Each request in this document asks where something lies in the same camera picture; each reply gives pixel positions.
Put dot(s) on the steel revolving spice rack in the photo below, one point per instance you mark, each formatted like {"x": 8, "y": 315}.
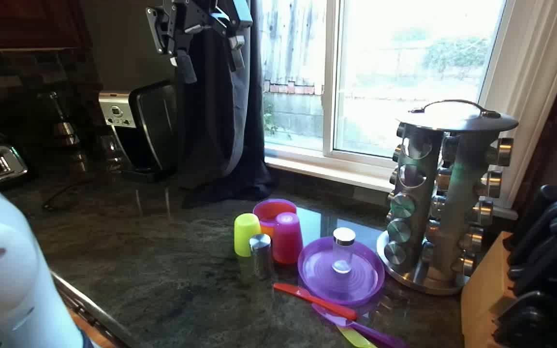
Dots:
{"x": 449, "y": 195}

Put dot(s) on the magenta plastic cup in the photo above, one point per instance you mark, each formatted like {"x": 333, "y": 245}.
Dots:
{"x": 287, "y": 239}

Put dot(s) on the metal shaker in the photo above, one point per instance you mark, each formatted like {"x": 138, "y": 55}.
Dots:
{"x": 261, "y": 255}

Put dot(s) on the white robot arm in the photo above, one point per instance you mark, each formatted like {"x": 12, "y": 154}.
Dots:
{"x": 8, "y": 284}

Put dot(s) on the green plastic utensil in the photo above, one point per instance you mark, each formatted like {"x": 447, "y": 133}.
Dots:
{"x": 356, "y": 338}

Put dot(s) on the dark curtain with pale lining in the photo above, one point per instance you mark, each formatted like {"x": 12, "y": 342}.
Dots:
{"x": 217, "y": 129}

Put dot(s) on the purple plastic plate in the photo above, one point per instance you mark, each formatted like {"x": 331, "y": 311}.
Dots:
{"x": 356, "y": 284}

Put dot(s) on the red plastic cup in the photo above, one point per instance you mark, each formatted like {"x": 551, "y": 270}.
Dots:
{"x": 271, "y": 210}

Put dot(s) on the glass shaker with white lid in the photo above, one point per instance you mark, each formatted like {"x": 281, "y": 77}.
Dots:
{"x": 343, "y": 249}

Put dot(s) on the metal pepper mill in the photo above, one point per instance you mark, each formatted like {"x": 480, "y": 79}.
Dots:
{"x": 64, "y": 129}

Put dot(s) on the purple plastic knife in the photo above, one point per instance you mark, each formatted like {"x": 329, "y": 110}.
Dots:
{"x": 368, "y": 332}

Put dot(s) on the black appliance with silver panel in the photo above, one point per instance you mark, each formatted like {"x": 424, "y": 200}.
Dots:
{"x": 145, "y": 129}

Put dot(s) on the red plastic knife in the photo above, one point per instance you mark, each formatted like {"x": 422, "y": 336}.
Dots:
{"x": 310, "y": 301}

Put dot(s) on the yellow-green plastic cup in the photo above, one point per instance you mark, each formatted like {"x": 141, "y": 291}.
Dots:
{"x": 246, "y": 233}

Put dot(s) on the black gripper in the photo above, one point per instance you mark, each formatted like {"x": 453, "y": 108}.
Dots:
{"x": 174, "y": 21}

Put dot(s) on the white window frame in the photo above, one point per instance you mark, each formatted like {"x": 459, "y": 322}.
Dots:
{"x": 329, "y": 79}

